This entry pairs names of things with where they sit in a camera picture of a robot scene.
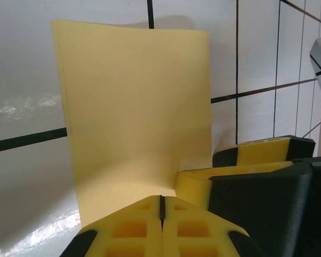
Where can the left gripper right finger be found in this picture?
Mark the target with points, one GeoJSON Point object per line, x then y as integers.
{"type": "Point", "coordinates": [198, 235]}

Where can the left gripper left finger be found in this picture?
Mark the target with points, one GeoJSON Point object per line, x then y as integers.
{"type": "Point", "coordinates": [123, 233]}

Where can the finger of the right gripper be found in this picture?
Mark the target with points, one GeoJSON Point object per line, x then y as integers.
{"type": "Point", "coordinates": [256, 203]}
{"type": "Point", "coordinates": [256, 152]}

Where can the yellow cloth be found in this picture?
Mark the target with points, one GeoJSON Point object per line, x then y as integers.
{"type": "Point", "coordinates": [133, 107]}

